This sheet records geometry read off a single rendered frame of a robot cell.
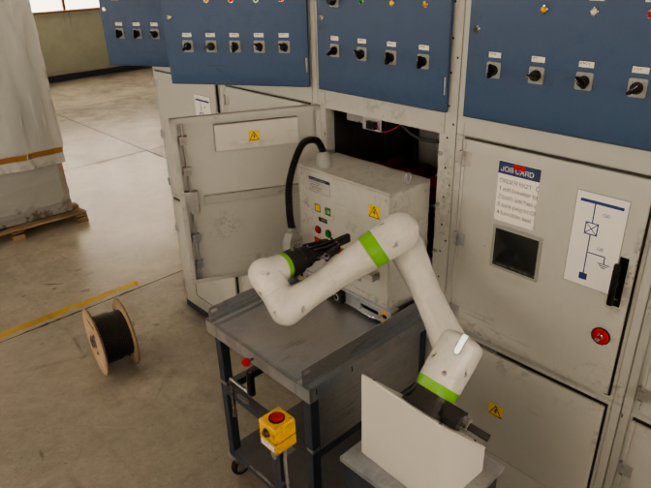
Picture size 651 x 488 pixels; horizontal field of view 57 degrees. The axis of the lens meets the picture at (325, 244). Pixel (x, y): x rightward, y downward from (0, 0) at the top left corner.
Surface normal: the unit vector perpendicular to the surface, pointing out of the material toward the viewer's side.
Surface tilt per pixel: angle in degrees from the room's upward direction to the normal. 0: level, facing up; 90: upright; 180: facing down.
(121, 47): 90
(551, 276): 90
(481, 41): 90
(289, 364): 0
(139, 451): 0
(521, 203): 90
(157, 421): 0
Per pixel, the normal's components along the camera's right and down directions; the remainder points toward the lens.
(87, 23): 0.69, 0.30
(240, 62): -0.26, 0.43
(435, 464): -0.75, 0.31
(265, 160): 0.30, 0.41
